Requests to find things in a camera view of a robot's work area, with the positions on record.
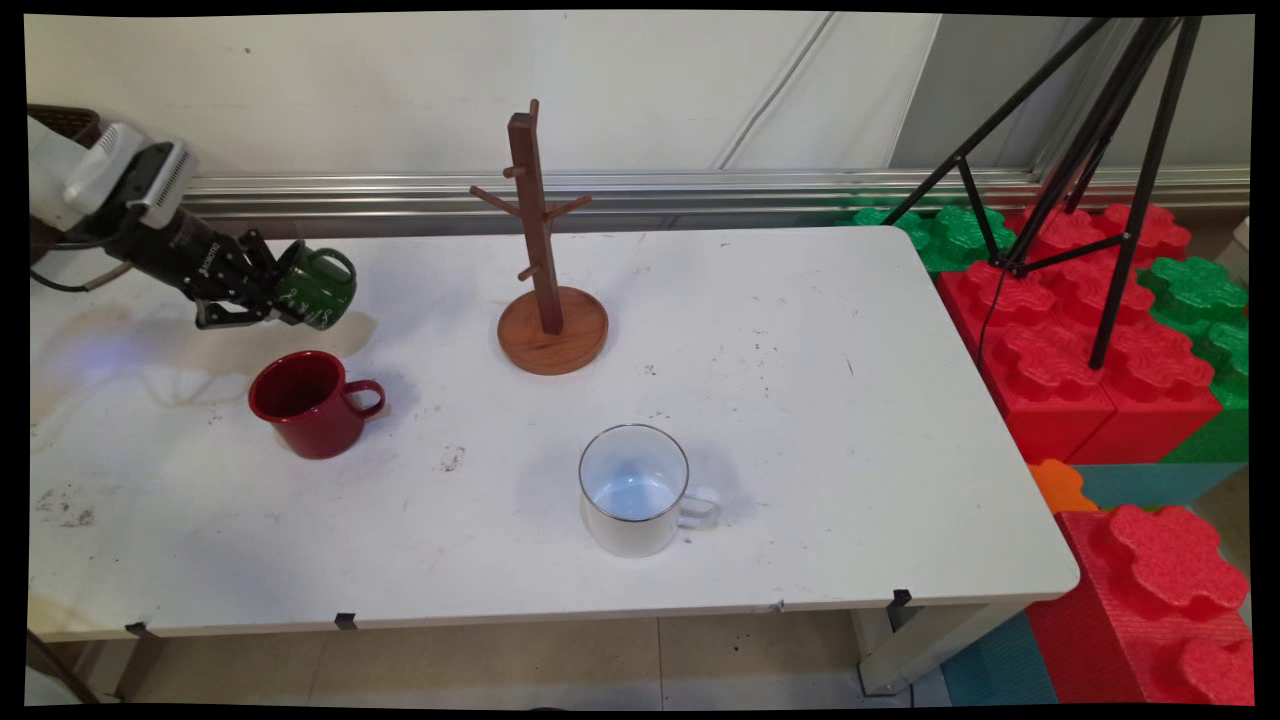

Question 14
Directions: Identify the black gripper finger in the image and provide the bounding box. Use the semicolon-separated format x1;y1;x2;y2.
195;298;278;331
238;228;289;278

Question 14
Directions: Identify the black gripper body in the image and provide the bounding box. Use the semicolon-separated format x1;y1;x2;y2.
120;203;284;311

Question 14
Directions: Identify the green enamel mug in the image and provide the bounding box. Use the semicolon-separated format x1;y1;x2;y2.
271;239;359;332

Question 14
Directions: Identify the red mug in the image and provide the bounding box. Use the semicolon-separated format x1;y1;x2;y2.
247;350;387;461

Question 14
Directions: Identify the brown wicker basket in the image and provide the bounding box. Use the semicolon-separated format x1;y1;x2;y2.
27;103;102;151

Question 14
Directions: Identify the wooden mug tree stand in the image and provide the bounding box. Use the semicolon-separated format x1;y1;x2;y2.
469;98;610;377

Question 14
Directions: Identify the white enamel mug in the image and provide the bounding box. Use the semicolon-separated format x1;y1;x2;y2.
577;423;721;559

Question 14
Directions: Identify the green foam block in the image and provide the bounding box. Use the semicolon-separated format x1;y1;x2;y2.
835;204;1017;274
1138;256;1250;464

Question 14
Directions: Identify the white table leg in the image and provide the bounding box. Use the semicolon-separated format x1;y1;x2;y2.
850;598;1029;698

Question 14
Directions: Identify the large red foam block stack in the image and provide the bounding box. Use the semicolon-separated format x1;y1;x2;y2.
933;200;1227;467

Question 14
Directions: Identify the orange foam piece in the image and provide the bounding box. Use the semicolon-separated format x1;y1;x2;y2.
1027;458;1100;517

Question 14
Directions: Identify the teal foam floor mat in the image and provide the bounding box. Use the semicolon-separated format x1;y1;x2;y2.
939;608;1060;707

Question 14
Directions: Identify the black tripod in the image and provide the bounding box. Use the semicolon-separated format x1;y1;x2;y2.
880;15;1203;371

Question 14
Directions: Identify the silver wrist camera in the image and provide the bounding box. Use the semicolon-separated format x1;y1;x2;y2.
127;141;202;230

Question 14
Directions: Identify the black camera cable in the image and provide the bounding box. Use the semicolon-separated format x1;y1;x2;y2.
28;234;111;294

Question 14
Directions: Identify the aluminium rail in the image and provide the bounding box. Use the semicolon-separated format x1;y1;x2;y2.
180;166;1251;217

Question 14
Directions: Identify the thin black tripod cable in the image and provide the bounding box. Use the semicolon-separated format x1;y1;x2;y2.
974;262;1007;366

